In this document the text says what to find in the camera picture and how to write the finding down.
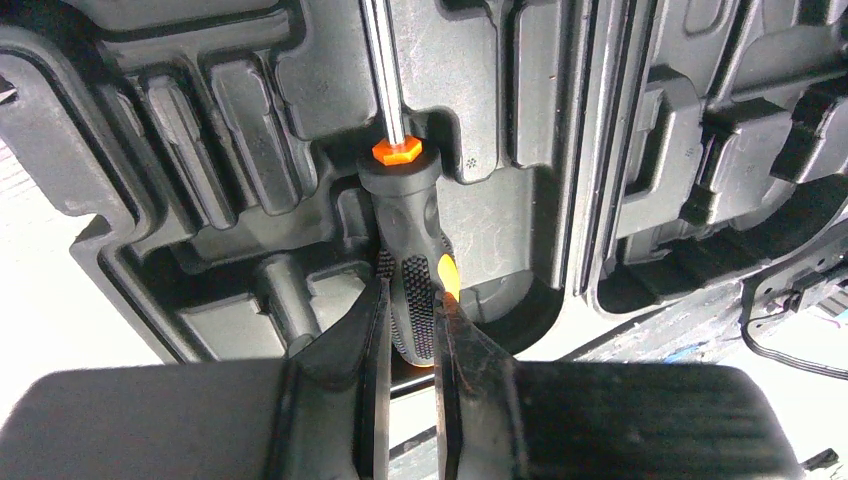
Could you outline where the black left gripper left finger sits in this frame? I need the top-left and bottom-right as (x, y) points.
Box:
(1, 279), (391, 479)

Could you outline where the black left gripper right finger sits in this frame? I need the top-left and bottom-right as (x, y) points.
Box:
(434, 294), (803, 479)

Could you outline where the black orange stubby screwdriver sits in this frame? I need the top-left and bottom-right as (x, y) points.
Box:
(357, 1), (460, 367)

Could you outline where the black plastic tool case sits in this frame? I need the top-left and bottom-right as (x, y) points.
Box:
(1, 1), (847, 362)

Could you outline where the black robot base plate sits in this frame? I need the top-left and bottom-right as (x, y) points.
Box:
(564, 222), (847, 380)

